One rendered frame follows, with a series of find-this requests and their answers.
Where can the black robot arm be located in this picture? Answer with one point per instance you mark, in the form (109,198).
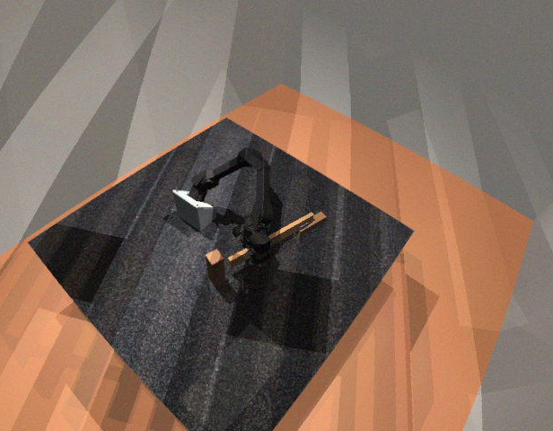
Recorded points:
(262,211)

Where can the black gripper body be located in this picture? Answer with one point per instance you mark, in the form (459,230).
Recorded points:
(258,258)

